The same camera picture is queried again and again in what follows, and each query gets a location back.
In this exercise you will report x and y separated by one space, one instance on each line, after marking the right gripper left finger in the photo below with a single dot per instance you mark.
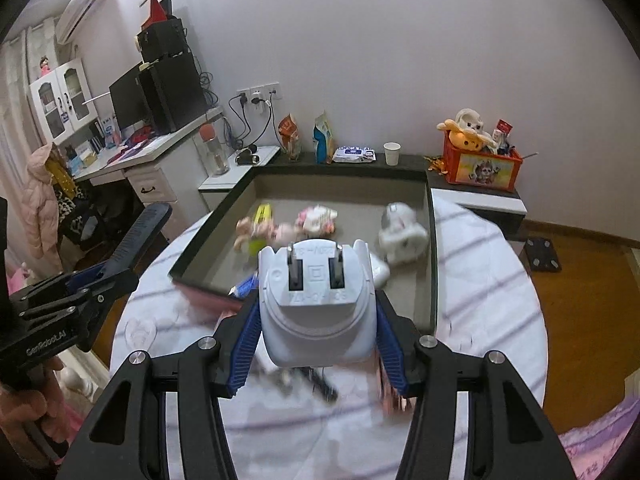
237 338

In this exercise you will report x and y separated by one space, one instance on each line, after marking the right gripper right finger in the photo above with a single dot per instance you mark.
396 338

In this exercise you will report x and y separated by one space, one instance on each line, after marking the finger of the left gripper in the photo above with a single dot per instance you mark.
140 239

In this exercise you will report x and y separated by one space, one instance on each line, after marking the blue gold lighter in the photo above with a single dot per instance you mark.
245 287

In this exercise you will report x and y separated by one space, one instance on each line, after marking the white plug adapter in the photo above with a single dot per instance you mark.
317 303

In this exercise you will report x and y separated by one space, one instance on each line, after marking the pink baby doll figurine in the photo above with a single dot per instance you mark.
266 232

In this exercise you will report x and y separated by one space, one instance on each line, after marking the yellow highlighter pen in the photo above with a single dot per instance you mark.
263 214

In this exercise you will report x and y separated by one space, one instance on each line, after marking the pink white block figure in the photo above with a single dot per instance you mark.
317 221

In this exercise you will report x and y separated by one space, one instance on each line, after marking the rose gold metal cylinder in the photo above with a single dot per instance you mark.
392 403

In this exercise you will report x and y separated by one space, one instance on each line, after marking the person's left hand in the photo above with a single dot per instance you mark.
47 403

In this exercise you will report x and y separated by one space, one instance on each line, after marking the white desk with drawers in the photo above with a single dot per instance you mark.
167 169

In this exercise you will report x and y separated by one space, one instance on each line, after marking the low white side cabinet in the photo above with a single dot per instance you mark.
215 188

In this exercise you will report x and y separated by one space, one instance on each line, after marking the clear bottle red cap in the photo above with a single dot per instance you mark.
216 158

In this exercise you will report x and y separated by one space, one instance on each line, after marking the pink jacket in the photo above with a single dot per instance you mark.
39 208

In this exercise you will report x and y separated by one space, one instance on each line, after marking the black computer monitor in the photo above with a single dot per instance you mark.
128 100

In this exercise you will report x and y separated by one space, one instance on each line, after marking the black computer tower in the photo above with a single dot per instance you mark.
172 93

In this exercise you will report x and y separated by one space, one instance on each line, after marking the white glass door cabinet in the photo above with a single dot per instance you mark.
63 102

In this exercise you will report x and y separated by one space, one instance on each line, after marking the black bathroom scale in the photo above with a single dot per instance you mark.
541 255

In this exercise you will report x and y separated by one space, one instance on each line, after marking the orange snack bag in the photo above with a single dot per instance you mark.
289 136

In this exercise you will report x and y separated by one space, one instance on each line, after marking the black box on tower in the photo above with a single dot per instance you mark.
162 39

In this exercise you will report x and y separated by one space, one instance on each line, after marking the white paper cup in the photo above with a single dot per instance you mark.
392 153

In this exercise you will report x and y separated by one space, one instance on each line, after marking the wet wipes pack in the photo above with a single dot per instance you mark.
353 155

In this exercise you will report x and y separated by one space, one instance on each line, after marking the orange toy storage box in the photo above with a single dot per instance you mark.
484 170

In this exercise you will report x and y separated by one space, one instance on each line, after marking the blue white snack bag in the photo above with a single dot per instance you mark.
324 142

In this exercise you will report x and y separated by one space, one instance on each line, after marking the yellow plush toy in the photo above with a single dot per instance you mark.
461 138

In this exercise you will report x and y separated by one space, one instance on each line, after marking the red cone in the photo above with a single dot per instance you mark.
156 14

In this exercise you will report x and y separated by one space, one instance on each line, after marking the white plush monkey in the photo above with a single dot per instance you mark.
469 120

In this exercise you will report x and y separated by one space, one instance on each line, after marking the white air conditioner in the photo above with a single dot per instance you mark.
72 18

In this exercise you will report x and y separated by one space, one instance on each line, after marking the white wall power strip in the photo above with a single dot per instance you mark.
263 92

